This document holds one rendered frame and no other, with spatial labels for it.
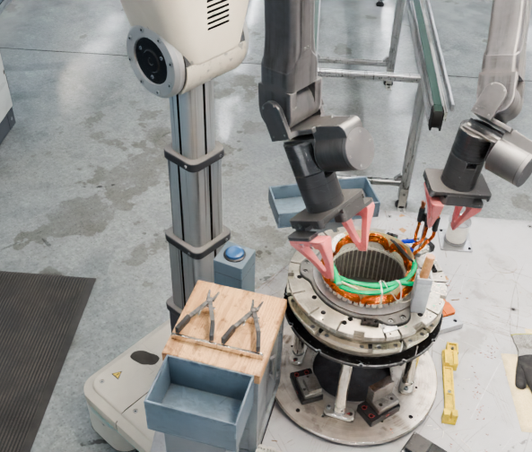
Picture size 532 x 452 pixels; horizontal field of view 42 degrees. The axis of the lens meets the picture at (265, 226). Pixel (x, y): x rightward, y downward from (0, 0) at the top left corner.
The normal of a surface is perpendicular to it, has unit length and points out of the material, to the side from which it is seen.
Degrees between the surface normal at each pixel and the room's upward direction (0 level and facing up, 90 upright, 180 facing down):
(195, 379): 90
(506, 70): 51
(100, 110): 0
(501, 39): 46
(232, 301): 0
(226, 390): 90
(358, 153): 60
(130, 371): 0
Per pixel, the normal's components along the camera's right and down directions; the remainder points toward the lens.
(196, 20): 0.75, 0.44
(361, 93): 0.03, -0.76
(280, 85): -0.62, 0.49
